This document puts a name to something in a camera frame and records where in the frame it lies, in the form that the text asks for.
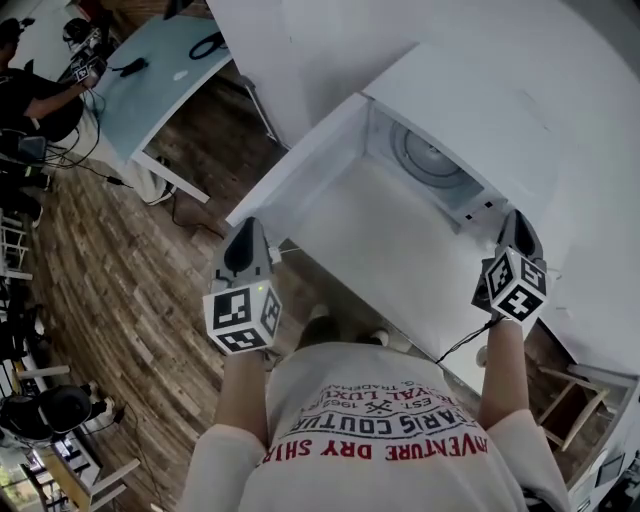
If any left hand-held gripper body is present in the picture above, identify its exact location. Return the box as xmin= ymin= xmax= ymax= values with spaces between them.
xmin=202 ymin=264 xmax=284 ymax=357

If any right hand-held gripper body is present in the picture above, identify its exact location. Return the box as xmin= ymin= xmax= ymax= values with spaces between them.
xmin=471 ymin=244 xmax=550 ymax=324

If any person's right forearm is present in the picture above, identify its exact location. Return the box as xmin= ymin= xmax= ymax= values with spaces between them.
xmin=478 ymin=315 xmax=532 ymax=432

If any person's left forearm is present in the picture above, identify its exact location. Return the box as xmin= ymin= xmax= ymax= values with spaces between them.
xmin=213 ymin=347 xmax=271 ymax=444

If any white shoe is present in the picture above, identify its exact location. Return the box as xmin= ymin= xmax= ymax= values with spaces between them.
xmin=298 ymin=302 xmax=346 ymax=351
xmin=357 ymin=327 xmax=391 ymax=347

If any wooden chair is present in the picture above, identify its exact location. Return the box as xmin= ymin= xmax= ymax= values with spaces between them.
xmin=537 ymin=364 xmax=614 ymax=454

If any light blue desk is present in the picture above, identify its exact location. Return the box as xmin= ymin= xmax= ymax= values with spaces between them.
xmin=92 ymin=12 xmax=236 ymax=204

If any white wooden stool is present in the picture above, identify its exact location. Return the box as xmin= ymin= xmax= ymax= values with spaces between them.
xmin=49 ymin=457 xmax=144 ymax=512

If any small black object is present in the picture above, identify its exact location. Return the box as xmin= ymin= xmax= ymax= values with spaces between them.
xmin=112 ymin=58 xmax=150 ymax=77

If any white printed t-shirt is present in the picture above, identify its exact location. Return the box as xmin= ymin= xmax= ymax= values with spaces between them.
xmin=179 ymin=342 xmax=571 ymax=512

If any open laptop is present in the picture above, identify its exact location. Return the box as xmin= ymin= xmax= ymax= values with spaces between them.
xmin=597 ymin=452 xmax=626 ymax=489

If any white chair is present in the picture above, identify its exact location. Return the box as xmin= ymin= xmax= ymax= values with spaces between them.
xmin=0 ymin=209 xmax=34 ymax=284

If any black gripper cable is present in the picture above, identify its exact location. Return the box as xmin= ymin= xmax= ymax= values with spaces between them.
xmin=433 ymin=319 xmax=501 ymax=365

